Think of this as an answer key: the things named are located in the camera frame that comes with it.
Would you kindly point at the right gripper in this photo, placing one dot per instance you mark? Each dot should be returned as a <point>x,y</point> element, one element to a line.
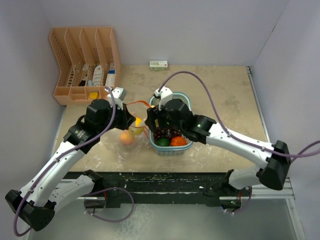
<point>151,120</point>

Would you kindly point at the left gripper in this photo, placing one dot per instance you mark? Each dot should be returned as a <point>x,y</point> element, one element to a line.
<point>126,118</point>

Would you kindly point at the yellow apple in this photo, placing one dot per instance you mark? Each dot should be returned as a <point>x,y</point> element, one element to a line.
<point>139,123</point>

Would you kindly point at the peach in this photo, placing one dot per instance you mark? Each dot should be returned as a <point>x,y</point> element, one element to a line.
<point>126,138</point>

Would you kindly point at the clear zip top bag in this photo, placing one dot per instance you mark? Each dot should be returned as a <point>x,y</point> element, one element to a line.
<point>138,109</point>

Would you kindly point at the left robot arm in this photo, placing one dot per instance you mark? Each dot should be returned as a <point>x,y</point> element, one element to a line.
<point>36,203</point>

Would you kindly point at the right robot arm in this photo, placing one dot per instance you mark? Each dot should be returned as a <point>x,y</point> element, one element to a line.
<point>271,161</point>

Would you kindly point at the dark grape bunch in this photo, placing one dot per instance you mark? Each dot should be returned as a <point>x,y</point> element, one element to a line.
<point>166,133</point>

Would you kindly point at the light blue plastic basket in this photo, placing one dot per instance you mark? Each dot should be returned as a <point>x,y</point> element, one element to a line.
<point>172,150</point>

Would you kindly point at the green lime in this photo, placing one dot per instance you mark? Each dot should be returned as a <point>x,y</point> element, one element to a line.
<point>163,142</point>

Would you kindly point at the yellow small box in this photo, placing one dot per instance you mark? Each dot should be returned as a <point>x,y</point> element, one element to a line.
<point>93,95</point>

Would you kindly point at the white blue box in organizer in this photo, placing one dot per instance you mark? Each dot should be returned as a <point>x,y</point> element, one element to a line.
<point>111,75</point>

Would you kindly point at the white bottle in organizer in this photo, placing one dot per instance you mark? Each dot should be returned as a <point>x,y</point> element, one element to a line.
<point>97,76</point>

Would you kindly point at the green white small box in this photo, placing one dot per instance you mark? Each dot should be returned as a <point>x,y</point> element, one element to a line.
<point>158,65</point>

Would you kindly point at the pink desk organizer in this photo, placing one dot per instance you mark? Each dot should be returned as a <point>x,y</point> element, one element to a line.
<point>78,50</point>

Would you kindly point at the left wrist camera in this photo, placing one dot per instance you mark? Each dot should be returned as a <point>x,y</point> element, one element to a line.
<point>116,96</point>

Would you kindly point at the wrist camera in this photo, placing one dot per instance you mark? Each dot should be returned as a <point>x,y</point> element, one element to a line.
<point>164,95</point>
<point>116,96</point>

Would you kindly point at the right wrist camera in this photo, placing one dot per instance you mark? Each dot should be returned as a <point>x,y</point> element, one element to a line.
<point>164,95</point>

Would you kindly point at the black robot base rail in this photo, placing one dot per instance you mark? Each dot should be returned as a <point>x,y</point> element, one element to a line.
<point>161,188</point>

